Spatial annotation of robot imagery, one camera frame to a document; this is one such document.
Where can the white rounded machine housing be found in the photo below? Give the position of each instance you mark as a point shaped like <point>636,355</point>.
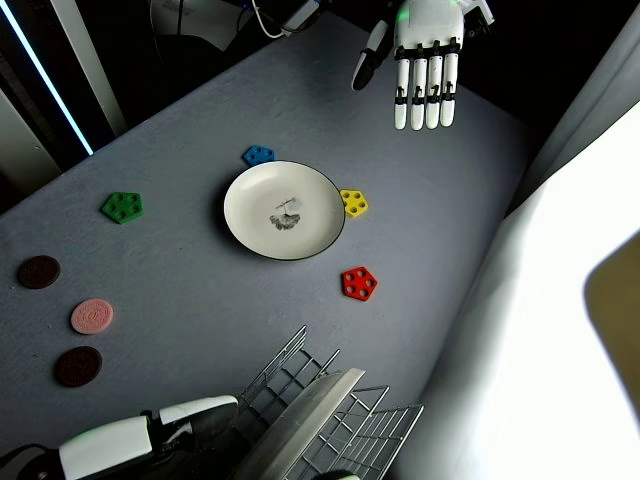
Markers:
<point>210,30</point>

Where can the blue pentagon block with holes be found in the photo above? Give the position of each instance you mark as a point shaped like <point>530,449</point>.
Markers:
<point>258,154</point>

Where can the grey power adapter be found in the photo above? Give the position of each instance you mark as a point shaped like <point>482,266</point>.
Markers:
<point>300,15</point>

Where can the white plate leaf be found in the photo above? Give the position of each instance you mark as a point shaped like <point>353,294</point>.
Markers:
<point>300,425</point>
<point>280,195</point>

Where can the glowing light strip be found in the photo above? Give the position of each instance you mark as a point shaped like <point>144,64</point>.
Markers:
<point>45,75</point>

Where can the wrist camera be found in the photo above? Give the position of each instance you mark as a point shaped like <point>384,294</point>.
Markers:
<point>479,20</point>

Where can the white backdrop curtain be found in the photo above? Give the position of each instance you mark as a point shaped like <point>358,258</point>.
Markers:
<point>540,280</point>

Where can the olive rounded panel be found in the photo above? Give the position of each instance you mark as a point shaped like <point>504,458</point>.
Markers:
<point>615,310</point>

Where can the red pentagon block with holes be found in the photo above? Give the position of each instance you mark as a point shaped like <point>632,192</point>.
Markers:
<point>359,283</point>

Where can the green pentagon block with holes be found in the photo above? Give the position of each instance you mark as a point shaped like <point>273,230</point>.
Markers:
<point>122,206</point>

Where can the pink round cookie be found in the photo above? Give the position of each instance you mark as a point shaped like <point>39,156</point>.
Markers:
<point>92,316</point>

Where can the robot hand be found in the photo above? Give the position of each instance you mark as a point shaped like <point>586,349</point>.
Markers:
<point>430,25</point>
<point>105,445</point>

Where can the yellow pentagon block with holes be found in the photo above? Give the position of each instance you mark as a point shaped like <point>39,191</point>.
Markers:
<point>357,203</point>

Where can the grey table cloth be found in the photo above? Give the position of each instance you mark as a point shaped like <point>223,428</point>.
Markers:
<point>450,225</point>

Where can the dark brown round cookie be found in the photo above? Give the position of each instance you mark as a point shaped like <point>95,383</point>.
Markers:
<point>39,272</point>
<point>78,366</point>

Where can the white frame post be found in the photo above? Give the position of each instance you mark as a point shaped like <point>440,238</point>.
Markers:
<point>87,55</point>

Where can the pale cabinet panel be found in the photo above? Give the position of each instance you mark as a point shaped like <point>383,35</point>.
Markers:
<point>25,145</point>

